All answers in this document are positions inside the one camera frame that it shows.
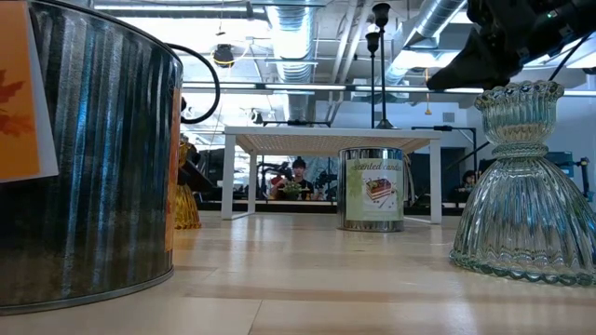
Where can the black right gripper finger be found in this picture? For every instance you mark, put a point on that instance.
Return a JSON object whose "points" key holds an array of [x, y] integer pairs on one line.
{"points": [[479, 65]]}

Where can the tall black candlestick holder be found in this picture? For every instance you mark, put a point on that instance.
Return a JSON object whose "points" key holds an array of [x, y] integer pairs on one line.
{"points": [[383, 70]]}

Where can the short black candlestick holder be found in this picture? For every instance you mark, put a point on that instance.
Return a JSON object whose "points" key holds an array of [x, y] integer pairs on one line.
{"points": [[372, 84]]}

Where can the clear glass candle holder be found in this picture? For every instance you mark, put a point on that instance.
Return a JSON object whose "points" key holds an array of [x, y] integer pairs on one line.
{"points": [[526, 209]]}

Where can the metal can green label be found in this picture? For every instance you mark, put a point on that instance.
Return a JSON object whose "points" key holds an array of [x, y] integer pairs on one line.
{"points": [[372, 195]]}

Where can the metal can orange label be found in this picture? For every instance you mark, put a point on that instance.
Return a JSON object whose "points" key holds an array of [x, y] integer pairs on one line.
{"points": [[102, 163]]}

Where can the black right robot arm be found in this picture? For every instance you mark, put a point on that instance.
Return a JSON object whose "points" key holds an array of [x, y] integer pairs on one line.
{"points": [[577, 18]]}

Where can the amber glass candle holder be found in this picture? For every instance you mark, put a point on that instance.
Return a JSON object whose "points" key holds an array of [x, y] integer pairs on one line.
{"points": [[186, 209]]}

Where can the yellow hanging cone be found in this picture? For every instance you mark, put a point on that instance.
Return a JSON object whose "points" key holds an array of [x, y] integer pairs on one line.
{"points": [[427, 111]]}

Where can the person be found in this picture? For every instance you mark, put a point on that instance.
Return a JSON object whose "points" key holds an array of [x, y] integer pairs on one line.
{"points": [[469, 178], [299, 164]]}

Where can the white perforated shelf table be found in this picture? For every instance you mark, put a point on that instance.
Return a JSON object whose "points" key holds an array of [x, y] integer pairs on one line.
{"points": [[326, 132]]}

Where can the small green leafy plant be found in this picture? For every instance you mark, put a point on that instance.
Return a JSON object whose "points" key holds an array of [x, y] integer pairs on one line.
{"points": [[292, 189]]}

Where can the black ceiling lamp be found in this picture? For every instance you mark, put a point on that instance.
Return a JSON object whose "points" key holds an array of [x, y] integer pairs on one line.
{"points": [[223, 55]]}

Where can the silver ribbed ceiling duct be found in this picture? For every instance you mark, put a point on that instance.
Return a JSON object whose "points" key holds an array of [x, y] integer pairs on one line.
{"points": [[293, 37], [433, 18]]}

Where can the black aluminium table frame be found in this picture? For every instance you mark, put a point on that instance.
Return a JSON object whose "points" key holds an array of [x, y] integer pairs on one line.
{"points": [[279, 207]]}

